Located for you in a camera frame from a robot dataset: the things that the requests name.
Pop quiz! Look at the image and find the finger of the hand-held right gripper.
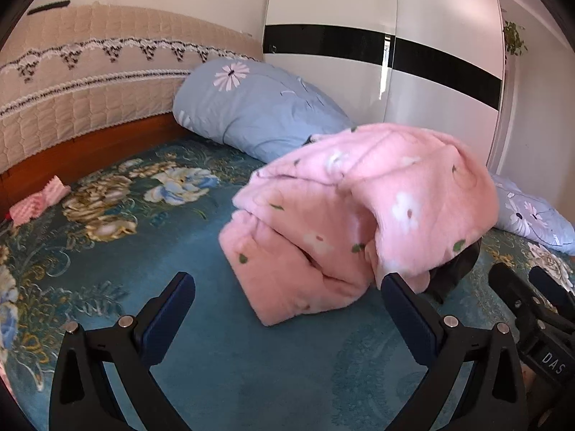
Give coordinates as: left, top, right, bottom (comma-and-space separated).
529, 266, 575, 312
488, 263, 575, 355

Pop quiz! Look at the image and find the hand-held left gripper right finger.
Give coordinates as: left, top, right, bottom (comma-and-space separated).
381, 273, 527, 431

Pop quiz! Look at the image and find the white wardrobe with black stripe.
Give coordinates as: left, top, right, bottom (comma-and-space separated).
262, 0, 517, 171

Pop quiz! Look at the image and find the pink floral fleece garment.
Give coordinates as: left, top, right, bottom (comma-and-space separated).
218, 122, 499, 326

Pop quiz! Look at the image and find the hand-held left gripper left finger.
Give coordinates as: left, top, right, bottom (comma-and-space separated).
49, 272, 196, 431

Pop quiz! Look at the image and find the blue floral pillow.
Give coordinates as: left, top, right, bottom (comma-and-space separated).
491, 174, 575, 256
173, 57, 358, 163

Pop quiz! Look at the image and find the dark grey garment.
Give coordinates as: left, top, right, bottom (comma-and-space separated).
424, 238, 482, 303

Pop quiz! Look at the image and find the small pink textured cloth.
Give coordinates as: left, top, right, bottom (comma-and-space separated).
9, 175, 72, 227

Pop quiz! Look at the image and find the beige quilted headboard cover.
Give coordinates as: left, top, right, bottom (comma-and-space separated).
0, 4, 263, 173

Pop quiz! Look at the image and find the green hanging plant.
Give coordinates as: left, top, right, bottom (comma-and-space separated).
502, 20, 528, 57

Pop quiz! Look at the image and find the black object on headboard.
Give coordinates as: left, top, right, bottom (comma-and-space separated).
28, 0, 71, 15

